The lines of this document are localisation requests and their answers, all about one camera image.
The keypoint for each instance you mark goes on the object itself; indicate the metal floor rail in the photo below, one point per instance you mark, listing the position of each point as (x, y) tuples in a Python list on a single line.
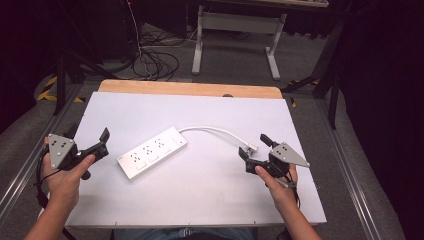
[(30, 166), (350, 176)]

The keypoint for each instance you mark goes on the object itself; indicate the yellow black floor tape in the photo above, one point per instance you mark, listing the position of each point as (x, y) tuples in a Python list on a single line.
[(48, 91)]

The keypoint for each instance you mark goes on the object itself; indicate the black tripod stand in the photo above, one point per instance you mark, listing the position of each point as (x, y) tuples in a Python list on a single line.
[(61, 83)]

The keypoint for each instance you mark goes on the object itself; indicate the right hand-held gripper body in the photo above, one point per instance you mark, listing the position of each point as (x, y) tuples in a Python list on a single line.
[(283, 156)]

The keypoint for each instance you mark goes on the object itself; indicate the black curtain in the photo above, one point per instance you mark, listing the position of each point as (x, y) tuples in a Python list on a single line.
[(386, 110), (23, 50)]

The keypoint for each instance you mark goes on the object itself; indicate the white metal table frame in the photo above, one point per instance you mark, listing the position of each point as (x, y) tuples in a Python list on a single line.
[(238, 21)]

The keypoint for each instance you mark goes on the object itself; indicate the white power strip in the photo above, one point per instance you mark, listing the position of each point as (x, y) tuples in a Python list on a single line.
[(151, 152)]

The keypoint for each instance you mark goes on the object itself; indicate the white board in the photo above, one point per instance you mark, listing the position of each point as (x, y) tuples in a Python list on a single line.
[(200, 186)]

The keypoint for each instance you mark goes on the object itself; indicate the person's right hand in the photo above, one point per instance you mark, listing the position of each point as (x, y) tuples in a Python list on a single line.
[(281, 191)]

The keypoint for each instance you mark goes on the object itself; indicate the white plug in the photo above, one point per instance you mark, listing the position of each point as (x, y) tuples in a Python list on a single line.
[(252, 147)]

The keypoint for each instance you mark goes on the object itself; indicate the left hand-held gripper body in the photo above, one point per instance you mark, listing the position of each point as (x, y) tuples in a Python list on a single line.
[(61, 150)]

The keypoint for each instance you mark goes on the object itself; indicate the person's left hand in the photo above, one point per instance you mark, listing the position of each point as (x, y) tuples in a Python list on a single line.
[(63, 185)]

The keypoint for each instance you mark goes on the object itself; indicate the black metal stand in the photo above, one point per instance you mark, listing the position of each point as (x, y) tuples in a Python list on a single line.
[(328, 80)]

